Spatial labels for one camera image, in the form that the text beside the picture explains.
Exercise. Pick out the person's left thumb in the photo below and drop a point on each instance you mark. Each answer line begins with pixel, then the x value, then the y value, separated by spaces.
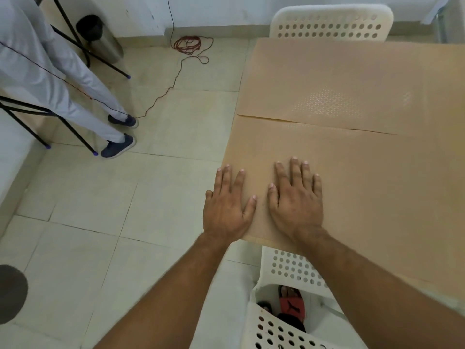
pixel 251 206

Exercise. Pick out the person's left forearm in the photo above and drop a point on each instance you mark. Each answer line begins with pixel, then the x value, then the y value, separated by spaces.
pixel 170 298

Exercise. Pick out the person's right thumb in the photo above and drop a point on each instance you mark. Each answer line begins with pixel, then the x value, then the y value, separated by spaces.
pixel 272 195

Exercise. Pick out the person's left little finger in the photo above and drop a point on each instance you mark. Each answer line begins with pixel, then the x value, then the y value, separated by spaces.
pixel 209 198

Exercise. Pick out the person's right little finger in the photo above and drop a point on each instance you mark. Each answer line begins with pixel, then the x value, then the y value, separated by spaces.
pixel 317 187

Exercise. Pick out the dark blue shoe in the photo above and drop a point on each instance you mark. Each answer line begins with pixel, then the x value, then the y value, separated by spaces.
pixel 118 146
pixel 121 121

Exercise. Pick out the red and black sandal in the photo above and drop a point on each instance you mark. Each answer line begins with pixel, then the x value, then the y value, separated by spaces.
pixel 292 303

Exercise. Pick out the white furniture piece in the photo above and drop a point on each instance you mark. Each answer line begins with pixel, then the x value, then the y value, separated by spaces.
pixel 445 18

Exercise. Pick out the person's left middle finger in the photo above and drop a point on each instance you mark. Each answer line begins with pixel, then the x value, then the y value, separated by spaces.
pixel 227 179

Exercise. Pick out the steel bin with black liner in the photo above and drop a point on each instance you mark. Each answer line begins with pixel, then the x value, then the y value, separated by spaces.
pixel 100 38

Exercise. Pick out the person's left hand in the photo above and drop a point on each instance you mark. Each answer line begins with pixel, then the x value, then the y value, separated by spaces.
pixel 225 214

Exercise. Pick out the white perforated plastic chair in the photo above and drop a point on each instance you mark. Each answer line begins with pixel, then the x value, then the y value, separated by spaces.
pixel 330 23
pixel 279 265

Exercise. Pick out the person's right middle finger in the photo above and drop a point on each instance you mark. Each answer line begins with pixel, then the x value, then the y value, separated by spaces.
pixel 295 173

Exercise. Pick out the dark grey round object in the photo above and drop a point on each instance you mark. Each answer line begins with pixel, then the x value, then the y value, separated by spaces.
pixel 11 294

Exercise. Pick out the person's right hand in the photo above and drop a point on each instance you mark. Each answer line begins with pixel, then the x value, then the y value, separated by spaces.
pixel 298 210

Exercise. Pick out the person's right forearm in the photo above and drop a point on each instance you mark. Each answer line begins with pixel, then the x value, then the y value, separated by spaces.
pixel 377 298

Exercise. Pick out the beige textured table mat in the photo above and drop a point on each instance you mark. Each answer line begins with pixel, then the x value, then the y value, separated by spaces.
pixel 363 185

